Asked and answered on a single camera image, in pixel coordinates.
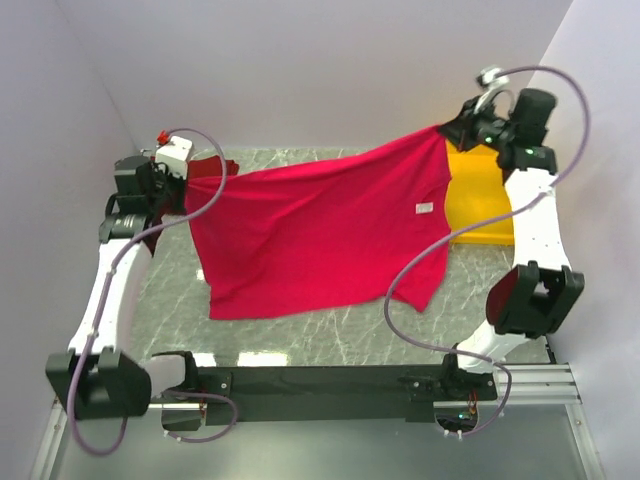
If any yellow plastic tray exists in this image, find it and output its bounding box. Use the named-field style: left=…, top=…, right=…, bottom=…
left=445, top=141, right=514, bottom=246

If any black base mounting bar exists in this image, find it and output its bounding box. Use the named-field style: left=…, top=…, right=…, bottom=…
left=168, top=360, right=497, bottom=426

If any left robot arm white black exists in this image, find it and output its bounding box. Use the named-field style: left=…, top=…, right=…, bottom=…
left=45, top=153, right=200, bottom=421

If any aluminium frame rail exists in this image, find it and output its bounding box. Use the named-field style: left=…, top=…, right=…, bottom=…
left=29, top=148, right=584, bottom=480

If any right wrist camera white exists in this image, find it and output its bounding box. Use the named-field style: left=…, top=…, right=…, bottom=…
left=473, top=66, right=516, bottom=114

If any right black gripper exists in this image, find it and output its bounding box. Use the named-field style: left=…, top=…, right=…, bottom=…
left=438, top=94, right=518, bottom=152

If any pink t shirt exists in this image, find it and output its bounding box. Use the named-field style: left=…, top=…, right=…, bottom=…
left=185, top=127, right=451, bottom=320

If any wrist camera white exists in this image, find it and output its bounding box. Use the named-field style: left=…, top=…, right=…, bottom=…
left=473, top=66, right=516, bottom=114
left=154, top=131, right=194, bottom=180

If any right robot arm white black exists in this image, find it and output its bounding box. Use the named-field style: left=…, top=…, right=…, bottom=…
left=438, top=88, right=585, bottom=399

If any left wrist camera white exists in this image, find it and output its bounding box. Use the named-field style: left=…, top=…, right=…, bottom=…
left=154, top=131, right=194, bottom=180

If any folded dark red t shirt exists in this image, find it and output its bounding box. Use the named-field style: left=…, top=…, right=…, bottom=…
left=161, top=155, right=222, bottom=215

